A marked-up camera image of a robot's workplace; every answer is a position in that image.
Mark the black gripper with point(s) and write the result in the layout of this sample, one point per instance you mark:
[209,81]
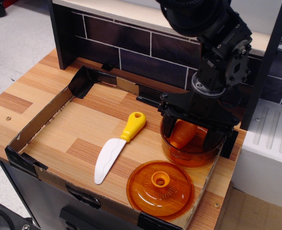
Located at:
[204,112]

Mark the orange toy carrot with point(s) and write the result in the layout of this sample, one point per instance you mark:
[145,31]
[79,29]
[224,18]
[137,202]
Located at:
[183,133]

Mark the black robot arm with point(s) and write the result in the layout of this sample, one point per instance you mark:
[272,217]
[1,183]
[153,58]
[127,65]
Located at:
[225,45]

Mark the orange transparent pot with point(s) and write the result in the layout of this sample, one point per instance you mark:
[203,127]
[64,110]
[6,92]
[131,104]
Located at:
[192,155]

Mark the orange transparent pot lid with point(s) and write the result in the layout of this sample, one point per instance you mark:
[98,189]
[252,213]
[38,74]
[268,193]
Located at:
[161,189]

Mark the white toy sink unit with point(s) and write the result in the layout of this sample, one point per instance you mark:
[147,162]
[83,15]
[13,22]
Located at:
[258,171]

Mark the dark tiled backsplash shelf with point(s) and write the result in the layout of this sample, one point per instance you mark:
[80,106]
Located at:
[143,51]

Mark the yellow handled toy knife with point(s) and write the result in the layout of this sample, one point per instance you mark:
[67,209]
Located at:
[113,147]

